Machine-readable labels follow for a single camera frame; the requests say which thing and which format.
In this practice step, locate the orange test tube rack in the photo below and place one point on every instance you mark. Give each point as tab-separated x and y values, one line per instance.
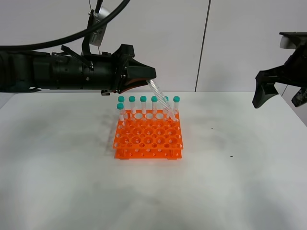
149	136

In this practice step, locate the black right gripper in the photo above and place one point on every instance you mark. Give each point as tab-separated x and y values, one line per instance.
292	72

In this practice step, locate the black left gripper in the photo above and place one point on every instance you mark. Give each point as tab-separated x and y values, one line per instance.
108	71

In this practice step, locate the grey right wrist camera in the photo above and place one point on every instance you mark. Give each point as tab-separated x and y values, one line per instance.
292	40

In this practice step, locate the teal capped test tube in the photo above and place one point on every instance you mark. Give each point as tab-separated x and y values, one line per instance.
161	98

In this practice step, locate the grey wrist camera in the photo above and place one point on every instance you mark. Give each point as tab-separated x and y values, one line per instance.
98	15
292	40

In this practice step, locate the teal capped tube front left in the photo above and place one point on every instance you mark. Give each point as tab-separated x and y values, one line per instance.
121	110

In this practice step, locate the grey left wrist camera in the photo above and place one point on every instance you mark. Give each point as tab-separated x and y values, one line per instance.
98	15

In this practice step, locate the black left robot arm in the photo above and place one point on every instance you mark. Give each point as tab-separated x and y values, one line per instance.
32	71

